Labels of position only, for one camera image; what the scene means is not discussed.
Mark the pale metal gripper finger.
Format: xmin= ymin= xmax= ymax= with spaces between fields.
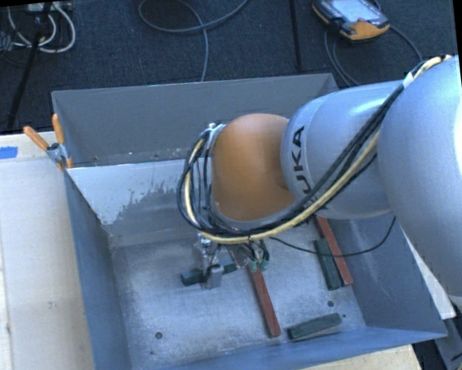
xmin=198 ymin=263 xmax=227 ymax=291
xmin=190 ymin=232 xmax=219 ymax=273

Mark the dark green block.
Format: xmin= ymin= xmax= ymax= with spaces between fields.
xmin=284 ymin=312 xmax=344 ymax=343
xmin=313 ymin=236 xmax=344 ymax=293
xmin=179 ymin=257 xmax=239 ymax=288

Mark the grey metal bin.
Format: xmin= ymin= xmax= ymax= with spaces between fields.
xmin=49 ymin=49 xmax=453 ymax=370

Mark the red-brown flat block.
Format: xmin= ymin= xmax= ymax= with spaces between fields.
xmin=313 ymin=212 xmax=355 ymax=290
xmin=246 ymin=264 xmax=283 ymax=341

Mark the pale flat board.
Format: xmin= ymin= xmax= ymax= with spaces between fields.
xmin=0 ymin=151 xmax=97 ymax=370

